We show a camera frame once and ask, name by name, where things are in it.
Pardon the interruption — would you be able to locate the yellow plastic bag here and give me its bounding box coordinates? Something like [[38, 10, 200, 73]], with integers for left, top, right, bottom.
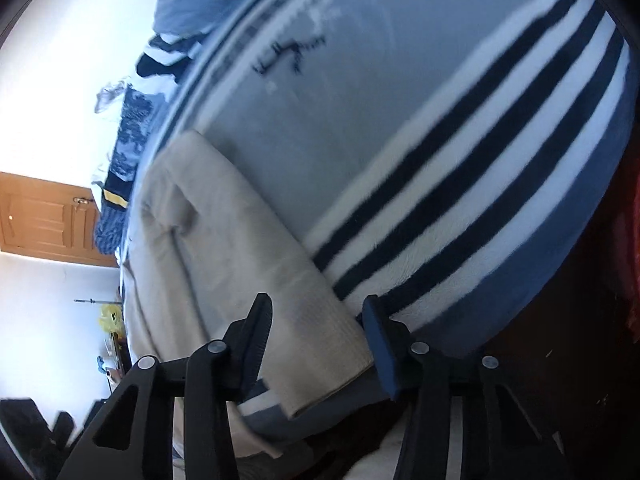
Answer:
[[99, 304, 125, 338]]

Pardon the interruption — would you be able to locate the beige knit sweater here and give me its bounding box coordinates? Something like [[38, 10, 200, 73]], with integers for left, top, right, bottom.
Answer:
[[121, 129, 377, 461]]

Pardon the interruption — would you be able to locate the rolled blue patterned quilt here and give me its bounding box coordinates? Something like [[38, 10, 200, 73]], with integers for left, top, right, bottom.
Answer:
[[93, 0, 243, 255]]

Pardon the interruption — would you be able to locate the red plastic bag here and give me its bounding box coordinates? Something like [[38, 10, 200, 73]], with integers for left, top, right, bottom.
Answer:
[[614, 177, 639, 341]]

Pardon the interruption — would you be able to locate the wooden door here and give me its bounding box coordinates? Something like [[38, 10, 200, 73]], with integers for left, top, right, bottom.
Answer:
[[0, 172, 116, 268]]

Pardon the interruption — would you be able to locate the blue striped bed blanket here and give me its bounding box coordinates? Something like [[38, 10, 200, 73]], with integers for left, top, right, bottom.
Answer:
[[124, 0, 633, 446]]

